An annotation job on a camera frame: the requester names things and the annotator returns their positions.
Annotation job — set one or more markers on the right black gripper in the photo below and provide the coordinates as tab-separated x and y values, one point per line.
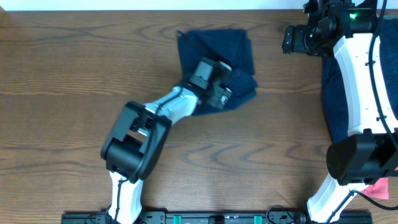
293	42

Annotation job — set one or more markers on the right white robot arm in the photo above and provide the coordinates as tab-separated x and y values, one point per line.
350	34

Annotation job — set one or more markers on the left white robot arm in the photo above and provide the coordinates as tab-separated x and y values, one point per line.
134	144

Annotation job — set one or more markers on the black garment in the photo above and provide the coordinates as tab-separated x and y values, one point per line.
372	4

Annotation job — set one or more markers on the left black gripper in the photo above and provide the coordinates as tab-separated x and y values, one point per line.
226	79

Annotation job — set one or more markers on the stacked navy blue shorts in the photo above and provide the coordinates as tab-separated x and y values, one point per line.
333	93

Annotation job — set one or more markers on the navy blue shorts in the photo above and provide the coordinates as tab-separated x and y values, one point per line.
333	93
231	46

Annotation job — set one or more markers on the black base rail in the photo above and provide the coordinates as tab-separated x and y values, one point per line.
274	215

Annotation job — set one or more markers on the red garment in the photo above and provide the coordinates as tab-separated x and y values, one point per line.
379	189

